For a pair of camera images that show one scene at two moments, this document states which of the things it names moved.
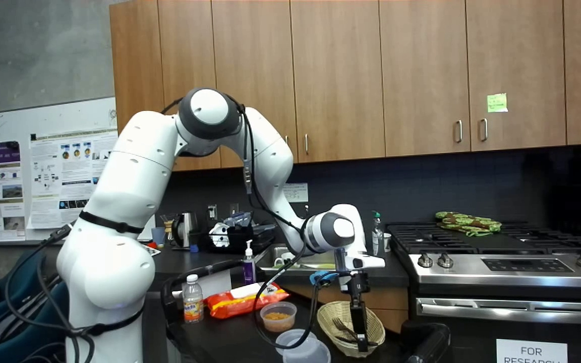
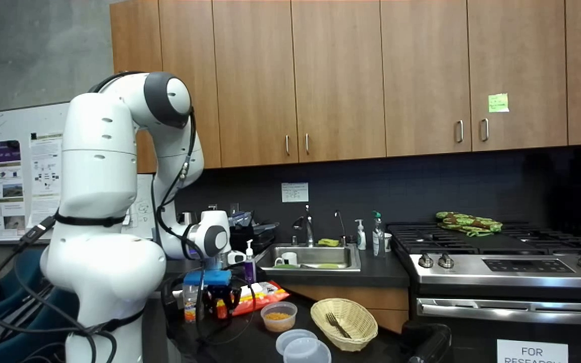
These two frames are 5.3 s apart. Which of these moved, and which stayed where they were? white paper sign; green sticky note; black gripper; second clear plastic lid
Moved: black gripper
Stayed: second clear plastic lid; green sticky note; white paper sign
